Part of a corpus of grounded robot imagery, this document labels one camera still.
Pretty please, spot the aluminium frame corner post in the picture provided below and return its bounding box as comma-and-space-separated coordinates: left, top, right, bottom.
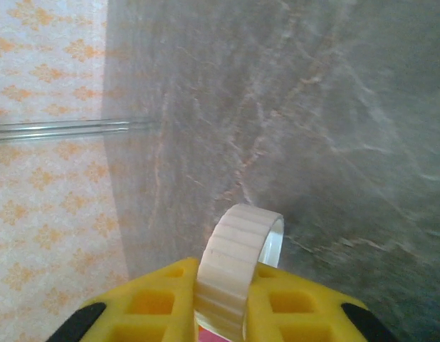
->
0, 119, 155, 143

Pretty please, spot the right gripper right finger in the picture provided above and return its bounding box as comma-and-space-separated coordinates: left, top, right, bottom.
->
246, 263, 395, 342

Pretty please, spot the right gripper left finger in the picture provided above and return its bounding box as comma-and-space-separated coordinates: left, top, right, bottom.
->
45, 258, 200, 342

